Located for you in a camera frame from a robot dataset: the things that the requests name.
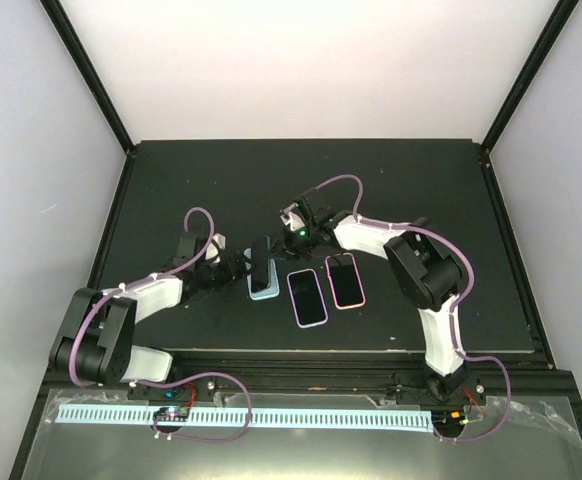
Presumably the light blue phone case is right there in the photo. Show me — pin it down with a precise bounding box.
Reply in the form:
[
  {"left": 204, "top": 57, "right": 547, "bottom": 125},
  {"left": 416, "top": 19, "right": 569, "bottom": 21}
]
[{"left": 245, "top": 247, "right": 280, "bottom": 301}]

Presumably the red phone case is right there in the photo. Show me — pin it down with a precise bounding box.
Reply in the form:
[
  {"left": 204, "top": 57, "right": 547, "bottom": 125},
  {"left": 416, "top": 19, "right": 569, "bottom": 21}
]
[{"left": 327, "top": 255, "right": 364, "bottom": 307}]

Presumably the lilac phone case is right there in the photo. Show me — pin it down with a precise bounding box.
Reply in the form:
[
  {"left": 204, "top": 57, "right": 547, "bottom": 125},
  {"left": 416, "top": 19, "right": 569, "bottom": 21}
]
[{"left": 286, "top": 268, "right": 330, "bottom": 330}]

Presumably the black phone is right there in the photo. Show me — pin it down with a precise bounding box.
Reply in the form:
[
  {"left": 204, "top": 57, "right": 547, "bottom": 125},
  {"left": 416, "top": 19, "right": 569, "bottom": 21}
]
[{"left": 289, "top": 271, "right": 326, "bottom": 325}]

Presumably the pink phone case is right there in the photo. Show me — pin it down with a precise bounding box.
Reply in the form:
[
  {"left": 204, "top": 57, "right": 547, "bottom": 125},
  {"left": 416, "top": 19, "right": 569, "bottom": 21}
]
[{"left": 324, "top": 252, "right": 367, "bottom": 311}]

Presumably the teal phone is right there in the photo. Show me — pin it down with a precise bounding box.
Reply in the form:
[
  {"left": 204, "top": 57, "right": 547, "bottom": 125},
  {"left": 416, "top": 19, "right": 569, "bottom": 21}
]
[{"left": 250, "top": 235, "right": 271, "bottom": 300}]

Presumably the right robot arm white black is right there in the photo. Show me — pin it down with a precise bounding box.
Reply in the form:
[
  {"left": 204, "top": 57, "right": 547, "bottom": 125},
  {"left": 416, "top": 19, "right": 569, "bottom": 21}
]
[{"left": 275, "top": 188, "right": 465, "bottom": 403}]

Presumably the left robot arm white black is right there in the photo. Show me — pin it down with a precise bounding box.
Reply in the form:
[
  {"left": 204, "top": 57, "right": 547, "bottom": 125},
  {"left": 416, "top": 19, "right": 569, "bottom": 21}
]
[{"left": 49, "top": 233, "right": 251, "bottom": 399}]

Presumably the left small circuit board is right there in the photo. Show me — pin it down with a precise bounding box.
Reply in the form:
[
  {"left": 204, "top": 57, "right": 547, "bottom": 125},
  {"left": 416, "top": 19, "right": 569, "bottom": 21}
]
[{"left": 153, "top": 406, "right": 189, "bottom": 422}]

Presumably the small circuit board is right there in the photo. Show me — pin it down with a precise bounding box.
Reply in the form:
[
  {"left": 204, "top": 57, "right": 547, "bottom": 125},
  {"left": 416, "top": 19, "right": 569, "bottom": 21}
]
[
  {"left": 153, "top": 406, "right": 189, "bottom": 422},
  {"left": 438, "top": 410, "right": 474, "bottom": 425}
]

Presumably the right small circuit board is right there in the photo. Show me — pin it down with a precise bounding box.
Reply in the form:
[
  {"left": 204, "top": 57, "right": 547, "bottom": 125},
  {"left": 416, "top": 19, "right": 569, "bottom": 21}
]
[{"left": 438, "top": 410, "right": 474, "bottom": 425}]

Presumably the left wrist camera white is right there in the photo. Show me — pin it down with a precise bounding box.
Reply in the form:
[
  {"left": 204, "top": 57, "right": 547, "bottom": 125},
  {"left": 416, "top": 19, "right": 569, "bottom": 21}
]
[{"left": 205, "top": 233, "right": 226, "bottom": 263}]

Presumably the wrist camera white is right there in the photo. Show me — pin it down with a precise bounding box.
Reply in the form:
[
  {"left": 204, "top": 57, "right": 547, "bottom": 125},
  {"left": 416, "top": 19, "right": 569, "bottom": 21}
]
[
  {"left": 280, "top": 203, "right": 305, "bottom": 232},
  {"left": 205, "top": 233, "right": 226, "bottom": 263}
]

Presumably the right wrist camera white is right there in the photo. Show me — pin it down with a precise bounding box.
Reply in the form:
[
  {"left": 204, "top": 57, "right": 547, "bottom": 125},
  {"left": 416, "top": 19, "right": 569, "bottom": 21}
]
[{"left": 280, "top": 203, "right": 305, "bottom": 232}]

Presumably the left purple base cable loop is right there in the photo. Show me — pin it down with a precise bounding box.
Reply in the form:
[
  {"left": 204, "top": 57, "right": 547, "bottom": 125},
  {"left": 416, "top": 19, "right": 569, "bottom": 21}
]
[{"left": 130, "top": 372, "right": 253, "bottom": 445}]

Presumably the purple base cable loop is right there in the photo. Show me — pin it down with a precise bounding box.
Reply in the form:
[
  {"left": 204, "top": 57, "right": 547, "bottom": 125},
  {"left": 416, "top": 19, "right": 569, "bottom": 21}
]
[
  {"left": 433, "top": 355, "right": 513, "bottom": 445},
  {"left": 130, "top": 372, "right": 253, "bottom": 445}
]

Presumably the light blue slotted cable duct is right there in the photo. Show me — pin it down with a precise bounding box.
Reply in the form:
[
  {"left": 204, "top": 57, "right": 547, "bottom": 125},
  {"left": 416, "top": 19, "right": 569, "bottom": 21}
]
[{"left": 55, "top": 404, "right": 434, "bottom": 433}]

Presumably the right purple base cable loop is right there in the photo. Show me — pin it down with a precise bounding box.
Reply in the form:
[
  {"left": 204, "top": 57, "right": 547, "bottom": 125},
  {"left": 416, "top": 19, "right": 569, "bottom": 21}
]
[{"left": 433, "top": 355, "right": 513, "bottom": 445}]

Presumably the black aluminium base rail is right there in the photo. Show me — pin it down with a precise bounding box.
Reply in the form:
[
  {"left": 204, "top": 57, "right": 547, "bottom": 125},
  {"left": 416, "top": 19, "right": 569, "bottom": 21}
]
[{"left": 125, "top": 349, "right": 577, "bottom": 406}]

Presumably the left black frame post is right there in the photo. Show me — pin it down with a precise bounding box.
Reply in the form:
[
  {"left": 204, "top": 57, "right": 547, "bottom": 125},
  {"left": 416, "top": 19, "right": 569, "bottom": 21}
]
[{"left": 40, "top": 0, "right": 135, "bottom": 154}]

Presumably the black frame post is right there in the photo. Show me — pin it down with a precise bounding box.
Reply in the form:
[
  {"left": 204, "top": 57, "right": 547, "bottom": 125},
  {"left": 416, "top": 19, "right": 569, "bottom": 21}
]
[
  {"left": 481, "top": 0, "right": 579, "bottom": 153},
  {"left": 40, "top": 0, "right": 135, "bottom": 154}
]

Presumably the right black frame post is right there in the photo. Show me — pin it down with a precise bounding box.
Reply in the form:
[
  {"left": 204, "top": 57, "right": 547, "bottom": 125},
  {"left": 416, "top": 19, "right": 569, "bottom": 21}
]
[{"left": 481, "top": 0, "right": 579, "bottom": 153}]

